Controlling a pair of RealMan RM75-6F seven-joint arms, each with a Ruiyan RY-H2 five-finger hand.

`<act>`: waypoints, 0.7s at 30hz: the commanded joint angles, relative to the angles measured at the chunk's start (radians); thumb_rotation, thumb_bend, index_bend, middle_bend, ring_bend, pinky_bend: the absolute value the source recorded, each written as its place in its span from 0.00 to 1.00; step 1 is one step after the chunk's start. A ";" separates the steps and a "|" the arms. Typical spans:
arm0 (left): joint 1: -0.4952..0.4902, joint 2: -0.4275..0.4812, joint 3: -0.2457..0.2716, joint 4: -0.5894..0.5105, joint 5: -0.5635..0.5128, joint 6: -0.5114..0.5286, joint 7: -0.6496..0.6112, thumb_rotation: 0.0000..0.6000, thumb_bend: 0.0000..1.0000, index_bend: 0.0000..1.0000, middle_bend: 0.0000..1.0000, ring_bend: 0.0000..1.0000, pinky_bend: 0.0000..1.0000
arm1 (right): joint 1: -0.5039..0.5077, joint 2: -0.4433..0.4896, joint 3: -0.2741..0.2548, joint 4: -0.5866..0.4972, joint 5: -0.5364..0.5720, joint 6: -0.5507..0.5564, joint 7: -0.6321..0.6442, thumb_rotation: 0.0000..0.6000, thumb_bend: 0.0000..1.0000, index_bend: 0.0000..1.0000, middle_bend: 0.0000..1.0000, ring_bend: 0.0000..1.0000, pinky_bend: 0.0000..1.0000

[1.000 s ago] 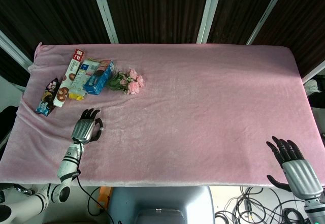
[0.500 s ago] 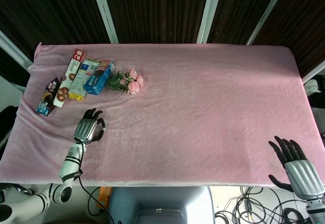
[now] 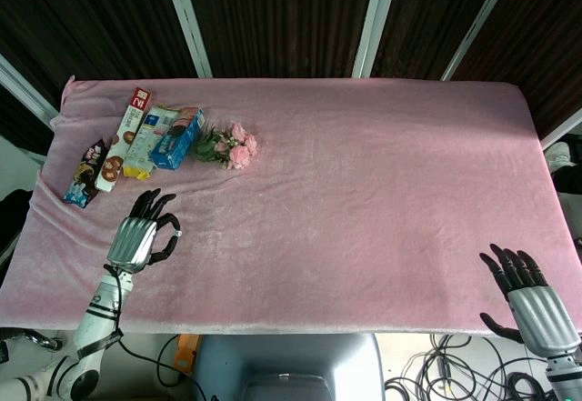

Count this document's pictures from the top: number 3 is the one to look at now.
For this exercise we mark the white chocolate cookie box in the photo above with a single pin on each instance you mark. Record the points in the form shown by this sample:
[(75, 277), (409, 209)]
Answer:
[(122, 139)]

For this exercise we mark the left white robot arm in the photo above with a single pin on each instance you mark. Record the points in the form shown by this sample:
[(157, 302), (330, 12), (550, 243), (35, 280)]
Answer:
[(93, 323)]

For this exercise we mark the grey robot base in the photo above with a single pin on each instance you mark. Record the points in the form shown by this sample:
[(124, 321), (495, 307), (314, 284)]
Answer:
[(286, 367)]

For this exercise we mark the orange object under table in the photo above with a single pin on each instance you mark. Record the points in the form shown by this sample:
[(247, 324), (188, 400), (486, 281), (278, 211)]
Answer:
[(187, 352)]

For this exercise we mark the blue oreo cookie box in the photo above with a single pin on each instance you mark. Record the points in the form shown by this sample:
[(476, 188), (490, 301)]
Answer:
[(178, 139)]

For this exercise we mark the pink velvet tablecloth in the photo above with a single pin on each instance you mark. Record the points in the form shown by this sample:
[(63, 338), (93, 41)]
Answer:
[(291, 205)]

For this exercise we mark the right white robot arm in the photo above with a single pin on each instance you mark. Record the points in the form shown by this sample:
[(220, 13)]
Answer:
[(564, 376)]

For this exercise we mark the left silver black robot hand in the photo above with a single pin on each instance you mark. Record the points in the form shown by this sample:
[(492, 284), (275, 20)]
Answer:
[(132, 242)]

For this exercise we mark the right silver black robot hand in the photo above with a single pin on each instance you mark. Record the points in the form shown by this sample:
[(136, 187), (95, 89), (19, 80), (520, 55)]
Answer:
[(538, 310)]

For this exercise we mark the pink artificial flower bouquet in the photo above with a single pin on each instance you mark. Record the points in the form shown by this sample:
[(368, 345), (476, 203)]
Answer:
[(227, 145)]

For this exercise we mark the dark snack bag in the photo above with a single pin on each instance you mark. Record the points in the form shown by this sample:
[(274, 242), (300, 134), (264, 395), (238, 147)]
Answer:
[(85, 176)]

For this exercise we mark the white yellow snack box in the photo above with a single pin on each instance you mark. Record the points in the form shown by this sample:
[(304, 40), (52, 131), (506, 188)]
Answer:
[(144, 144)]

